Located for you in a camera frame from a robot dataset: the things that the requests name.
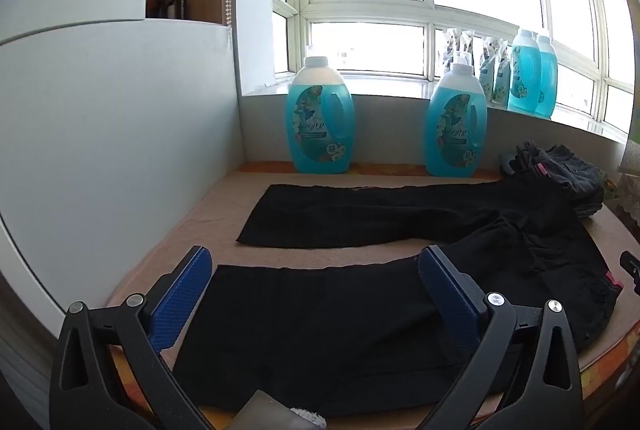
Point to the black pants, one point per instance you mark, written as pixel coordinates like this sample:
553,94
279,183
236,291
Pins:
325,310

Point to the pile of grey clothes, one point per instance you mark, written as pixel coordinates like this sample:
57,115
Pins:
570,172

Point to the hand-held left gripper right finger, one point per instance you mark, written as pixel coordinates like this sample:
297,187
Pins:
450,300

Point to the white window frame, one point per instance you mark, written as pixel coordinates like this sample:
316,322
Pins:
365,7

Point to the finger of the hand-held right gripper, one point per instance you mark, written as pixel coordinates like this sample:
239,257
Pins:
631,267

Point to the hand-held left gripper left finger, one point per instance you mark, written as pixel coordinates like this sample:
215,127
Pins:
175,305

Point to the white cabinet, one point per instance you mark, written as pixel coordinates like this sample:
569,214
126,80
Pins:
100,110

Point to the blue detergent bottle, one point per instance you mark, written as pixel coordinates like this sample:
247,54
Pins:
452,125
524,75
549,80
315,125

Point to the dark thermos flask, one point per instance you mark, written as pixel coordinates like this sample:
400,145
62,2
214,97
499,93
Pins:
177,7

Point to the detergent refill pouch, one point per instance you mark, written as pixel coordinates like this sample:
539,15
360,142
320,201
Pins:
502,75
447,47
487,70
471,45

